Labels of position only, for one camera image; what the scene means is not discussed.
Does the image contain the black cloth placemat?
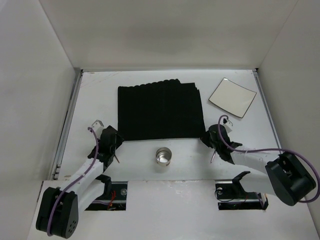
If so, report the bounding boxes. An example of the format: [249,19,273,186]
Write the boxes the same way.
[117,79,206,141]

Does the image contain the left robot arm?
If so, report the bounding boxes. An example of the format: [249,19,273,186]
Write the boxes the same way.
[35,123,128,239]

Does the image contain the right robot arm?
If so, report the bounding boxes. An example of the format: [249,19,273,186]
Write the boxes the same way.
[200,124,320,206]

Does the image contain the white square plate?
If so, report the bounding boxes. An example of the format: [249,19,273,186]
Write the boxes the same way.
[208,77,257,119]

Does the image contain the silver metal cup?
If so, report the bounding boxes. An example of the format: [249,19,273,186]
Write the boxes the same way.
[155,147,172,173]

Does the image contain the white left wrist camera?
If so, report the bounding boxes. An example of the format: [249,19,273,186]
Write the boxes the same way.
[91,120,104,138]

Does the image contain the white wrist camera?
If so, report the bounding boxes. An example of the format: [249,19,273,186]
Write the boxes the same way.
[91,120,104,138]
[222,118,234,134]

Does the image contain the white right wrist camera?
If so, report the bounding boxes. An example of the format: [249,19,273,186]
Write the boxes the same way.
[222,118,234,134]

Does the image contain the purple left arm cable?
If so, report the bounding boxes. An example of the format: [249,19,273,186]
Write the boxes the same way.
[46,126,113,236]

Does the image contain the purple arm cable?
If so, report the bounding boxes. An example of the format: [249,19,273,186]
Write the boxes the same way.
[46,126,113,236]
[217,114,320,203]

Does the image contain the left aluminium table rail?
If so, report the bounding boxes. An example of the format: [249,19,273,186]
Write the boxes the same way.
[47,67,83,180]

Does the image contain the aluminium table rail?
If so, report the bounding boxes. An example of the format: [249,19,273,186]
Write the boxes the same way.
[47,67,83,180]
[252,68,282,149]

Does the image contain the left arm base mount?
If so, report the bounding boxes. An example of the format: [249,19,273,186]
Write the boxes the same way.
[85,181,128,211]

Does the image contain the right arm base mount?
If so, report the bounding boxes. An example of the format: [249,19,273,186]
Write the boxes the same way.
[214,171,269,211]

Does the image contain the right aluminium table rail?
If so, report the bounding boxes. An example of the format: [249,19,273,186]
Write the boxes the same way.
[252,68,282,149]

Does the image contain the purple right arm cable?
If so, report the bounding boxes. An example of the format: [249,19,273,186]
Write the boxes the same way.
[217,114,320,203]

